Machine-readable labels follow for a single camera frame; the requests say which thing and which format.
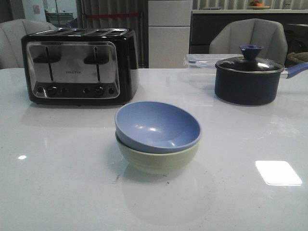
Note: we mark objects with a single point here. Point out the blue plastic bowl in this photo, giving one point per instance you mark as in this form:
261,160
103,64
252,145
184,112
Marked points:
156,127

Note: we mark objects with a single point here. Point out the green plastic bowl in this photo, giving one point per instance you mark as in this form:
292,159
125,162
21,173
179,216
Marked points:
157,163

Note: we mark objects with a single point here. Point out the clear plastic food container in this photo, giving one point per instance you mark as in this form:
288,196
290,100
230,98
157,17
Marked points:
201,70

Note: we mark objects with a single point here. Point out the black and chrome toaster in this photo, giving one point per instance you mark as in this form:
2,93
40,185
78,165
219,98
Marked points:
81,66

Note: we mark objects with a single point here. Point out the white cabinet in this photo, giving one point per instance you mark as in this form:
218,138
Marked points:
169,32

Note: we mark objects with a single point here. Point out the dark blue saucepan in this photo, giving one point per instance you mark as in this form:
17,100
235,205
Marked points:
252,88

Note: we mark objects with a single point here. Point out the dark counter with white top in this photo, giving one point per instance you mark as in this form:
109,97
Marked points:
206,24

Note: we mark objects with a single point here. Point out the grey chair right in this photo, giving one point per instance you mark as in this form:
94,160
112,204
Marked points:
268,34

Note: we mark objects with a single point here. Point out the grey chair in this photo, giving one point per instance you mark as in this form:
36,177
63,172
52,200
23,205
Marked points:
11,33
268,34

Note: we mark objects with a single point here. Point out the glass pot lid blue knob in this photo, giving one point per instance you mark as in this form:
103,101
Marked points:
250,62

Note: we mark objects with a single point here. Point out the fruit plate on counter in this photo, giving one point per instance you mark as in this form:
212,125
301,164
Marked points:
257,5

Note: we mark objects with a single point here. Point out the olive cushion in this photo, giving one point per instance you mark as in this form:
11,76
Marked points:
298,58

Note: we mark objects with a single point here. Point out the grey chair left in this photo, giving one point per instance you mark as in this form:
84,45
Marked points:
11,33

